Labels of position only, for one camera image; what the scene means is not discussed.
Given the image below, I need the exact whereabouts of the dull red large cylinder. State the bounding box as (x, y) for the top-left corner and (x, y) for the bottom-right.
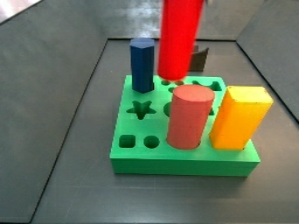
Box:
(166, 84), (215, 150)

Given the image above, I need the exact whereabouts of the blue hexagonal peg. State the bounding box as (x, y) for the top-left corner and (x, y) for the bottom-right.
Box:
(129, 38), (155, 94)

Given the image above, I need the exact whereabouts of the green shape sorter base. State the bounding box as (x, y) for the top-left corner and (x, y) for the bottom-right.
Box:
(109, 76), (260, 177)

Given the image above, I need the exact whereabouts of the black curved cradle block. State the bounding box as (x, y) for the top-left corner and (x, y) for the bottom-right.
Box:
(190, 46), (210, 72)

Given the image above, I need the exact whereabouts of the yellow square block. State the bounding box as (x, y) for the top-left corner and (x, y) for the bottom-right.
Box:
(210, 86), (274, 151)

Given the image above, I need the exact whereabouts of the bright red round cylinder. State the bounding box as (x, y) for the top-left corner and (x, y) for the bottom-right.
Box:
(158, 0), (203, 81)

